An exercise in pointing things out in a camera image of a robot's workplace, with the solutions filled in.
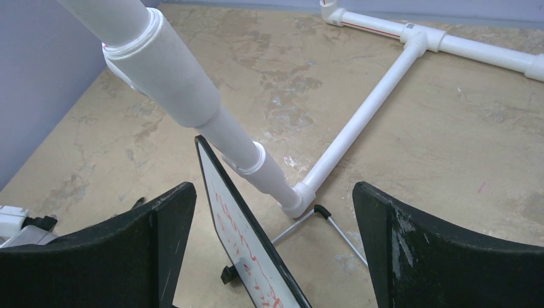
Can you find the white PVC pipe frame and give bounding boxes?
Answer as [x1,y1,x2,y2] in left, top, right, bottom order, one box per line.
[62,1,543,218]

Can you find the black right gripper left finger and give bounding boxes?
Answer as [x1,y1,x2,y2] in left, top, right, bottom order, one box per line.
[1,182,197,307]

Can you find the black handled pliers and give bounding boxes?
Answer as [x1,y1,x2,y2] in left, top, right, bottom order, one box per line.
[132,197,146,209]

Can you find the small black-framed whiteboard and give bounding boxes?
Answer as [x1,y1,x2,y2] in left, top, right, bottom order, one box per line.
[194,135,369,308]

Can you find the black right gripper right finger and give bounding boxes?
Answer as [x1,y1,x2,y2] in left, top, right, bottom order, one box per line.
[352,182,543,307]

